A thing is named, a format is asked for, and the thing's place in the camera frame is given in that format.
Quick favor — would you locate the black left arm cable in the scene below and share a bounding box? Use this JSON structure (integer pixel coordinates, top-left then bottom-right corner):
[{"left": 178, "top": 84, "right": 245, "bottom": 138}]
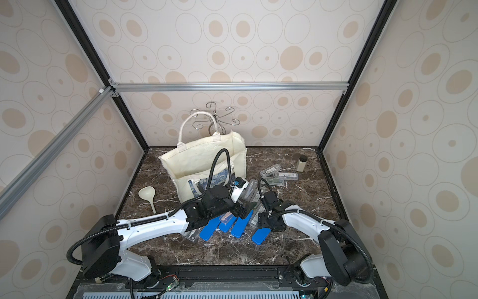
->
[{"left": 66, "top": 148, "right": 234, "bottom": 267}]

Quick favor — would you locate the black corner frame post right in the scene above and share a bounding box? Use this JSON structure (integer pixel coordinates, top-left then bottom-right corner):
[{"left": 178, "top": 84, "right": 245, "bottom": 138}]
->
[{"left": 318, "top": 0, "right": 398, "bottom": 153}]

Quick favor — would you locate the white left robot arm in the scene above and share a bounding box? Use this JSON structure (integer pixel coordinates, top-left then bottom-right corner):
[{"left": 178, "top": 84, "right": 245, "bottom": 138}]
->
[{"left": 80, "top": 186, "right": 242, "bottom": 282}]

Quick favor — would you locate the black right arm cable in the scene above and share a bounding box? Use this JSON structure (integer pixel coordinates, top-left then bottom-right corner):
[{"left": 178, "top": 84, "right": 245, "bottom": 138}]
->
[{"left": 257, "top": 177, "right": 374, "bottom": 285}]

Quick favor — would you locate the starry night canvas bag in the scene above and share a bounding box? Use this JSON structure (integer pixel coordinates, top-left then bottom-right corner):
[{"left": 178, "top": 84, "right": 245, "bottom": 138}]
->
[{"left": 160, "top": 122, "right": 247, "bottom": 203}]

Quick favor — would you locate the black corner frame post left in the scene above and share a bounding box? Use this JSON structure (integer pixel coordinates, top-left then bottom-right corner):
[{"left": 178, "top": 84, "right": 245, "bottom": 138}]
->
[{"left": 54, "top": 0, "right": 149, "bottom": 152}]

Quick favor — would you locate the clear compass case back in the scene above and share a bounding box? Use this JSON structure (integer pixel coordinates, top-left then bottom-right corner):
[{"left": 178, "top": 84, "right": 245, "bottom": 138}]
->
[{"left": 260, "top": 164, "right": 282, "bottom": 178}]

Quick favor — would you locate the diagonal aluminium rail left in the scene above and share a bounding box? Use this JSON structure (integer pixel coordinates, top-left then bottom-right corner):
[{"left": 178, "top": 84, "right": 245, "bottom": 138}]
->
[{"left": 1, "top": 86, "right": 113, "bottom": 218}]

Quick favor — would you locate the silver metal hook stand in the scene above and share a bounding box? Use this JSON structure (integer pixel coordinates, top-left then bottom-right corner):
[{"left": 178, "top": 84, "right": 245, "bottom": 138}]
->
[{"left": 189, "top": 101, "right": 241, "bottom": 137}]

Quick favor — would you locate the small jar black lid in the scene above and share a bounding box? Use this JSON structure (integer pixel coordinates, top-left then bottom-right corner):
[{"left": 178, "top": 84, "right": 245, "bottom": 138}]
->
[{"left": 296, "top": 155, "right": 308, "bottom": 173}]

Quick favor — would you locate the black corner frame post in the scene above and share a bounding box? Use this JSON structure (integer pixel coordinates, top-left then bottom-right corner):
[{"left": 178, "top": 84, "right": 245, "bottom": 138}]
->
[
  {"left": 54, "top": 0, "right": 149, "bottom": 152},
  {"left": 318, "top": 0, "right": 398, "bottom": 153}
]

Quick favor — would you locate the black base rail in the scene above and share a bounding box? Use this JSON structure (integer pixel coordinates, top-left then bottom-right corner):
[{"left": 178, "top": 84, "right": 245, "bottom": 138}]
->
[{"left": 67, "top": 265, "right": 387, "bottom": 299}]

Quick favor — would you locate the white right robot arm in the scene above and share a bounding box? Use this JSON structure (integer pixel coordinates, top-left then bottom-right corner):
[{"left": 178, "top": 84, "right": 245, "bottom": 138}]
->
[{"left": 258, "top": 191, "right": 374, "bottom": 286}]

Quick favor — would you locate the horizontal aluminium rail back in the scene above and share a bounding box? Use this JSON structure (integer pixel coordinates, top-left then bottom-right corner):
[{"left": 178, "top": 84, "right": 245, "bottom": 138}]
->
[{"left": 113, "top": 81, "right": 349, "bottom": 92}]

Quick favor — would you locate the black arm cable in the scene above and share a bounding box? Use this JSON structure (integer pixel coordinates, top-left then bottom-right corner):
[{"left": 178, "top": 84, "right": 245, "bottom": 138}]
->
[
  {"left": 66, "top": 148, "right": 234, "bottom": 267},
  {"left": 257, "top": 177, "right": 374, "bottom": 285}
]

